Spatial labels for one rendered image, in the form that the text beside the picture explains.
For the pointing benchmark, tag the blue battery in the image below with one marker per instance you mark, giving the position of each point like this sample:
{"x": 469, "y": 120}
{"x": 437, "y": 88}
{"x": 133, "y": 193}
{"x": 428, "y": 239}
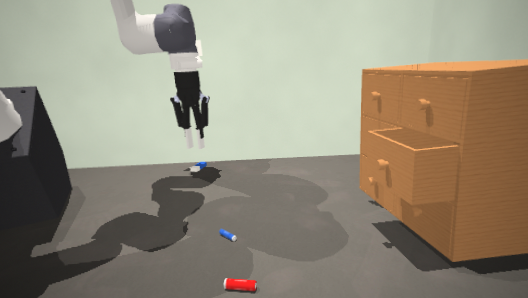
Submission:
{"x": 227, "y": 235}

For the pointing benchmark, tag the wooden chest of drawers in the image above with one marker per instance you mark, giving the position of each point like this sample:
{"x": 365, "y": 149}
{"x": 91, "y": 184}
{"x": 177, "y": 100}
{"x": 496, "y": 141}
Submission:
{"x": 490, "y": 217}

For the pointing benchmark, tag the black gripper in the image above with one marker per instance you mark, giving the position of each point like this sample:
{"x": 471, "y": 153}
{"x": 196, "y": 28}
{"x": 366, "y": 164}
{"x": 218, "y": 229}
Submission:
{"x": 184, "y": 81}

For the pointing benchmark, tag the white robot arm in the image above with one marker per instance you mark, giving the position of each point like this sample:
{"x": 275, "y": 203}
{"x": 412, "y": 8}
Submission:
{"x": 140, "y": 34}

